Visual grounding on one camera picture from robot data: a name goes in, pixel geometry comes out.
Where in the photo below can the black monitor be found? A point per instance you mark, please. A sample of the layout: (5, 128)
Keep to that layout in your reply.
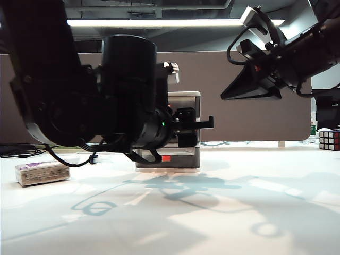
(328, 111)

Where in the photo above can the long ceiling light strip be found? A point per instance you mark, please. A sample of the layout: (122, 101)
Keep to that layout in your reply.
(159, 22)

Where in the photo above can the smoky drawer above cabinet base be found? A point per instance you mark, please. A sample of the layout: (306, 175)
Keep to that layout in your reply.
(186, 159)

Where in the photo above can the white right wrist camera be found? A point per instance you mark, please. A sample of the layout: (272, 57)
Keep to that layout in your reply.
(251, 16)

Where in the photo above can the white partition foot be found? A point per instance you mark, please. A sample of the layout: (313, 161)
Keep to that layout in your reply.
(281, 144)

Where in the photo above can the white three-drawer cabinet frame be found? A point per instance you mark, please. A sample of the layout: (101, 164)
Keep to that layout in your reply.
(186, 93)

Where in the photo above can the napkin pack with purple print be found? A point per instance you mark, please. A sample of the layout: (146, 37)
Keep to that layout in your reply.
(42, 174)

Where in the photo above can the rubik's cube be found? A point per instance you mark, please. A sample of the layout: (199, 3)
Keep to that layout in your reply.
(329, 140)

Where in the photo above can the smoky drawer with plain front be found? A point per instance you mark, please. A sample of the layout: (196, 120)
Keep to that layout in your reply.
(186, 102)

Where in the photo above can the small black clip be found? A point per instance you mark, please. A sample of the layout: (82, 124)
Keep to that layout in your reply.
(95, 159)

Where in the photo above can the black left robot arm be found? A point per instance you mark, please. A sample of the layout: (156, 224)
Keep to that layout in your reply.
(79, 93)

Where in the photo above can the smoky drawer with wavy line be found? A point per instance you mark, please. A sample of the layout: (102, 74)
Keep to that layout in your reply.
(198, 136)

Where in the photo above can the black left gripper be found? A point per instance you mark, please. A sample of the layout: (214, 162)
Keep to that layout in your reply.
(187, 119)

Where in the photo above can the brown desk partition panel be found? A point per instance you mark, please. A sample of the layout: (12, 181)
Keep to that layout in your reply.
(239, 119)

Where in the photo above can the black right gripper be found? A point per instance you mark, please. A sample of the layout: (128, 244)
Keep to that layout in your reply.
(289, 61)

